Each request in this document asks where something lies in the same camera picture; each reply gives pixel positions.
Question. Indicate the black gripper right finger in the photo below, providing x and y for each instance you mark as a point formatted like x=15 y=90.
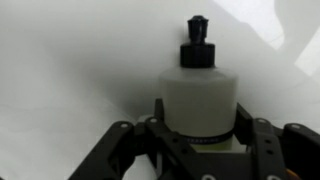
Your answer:
x=288 y=153

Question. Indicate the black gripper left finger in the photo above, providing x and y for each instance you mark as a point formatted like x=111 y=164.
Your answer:
x=116 y=151

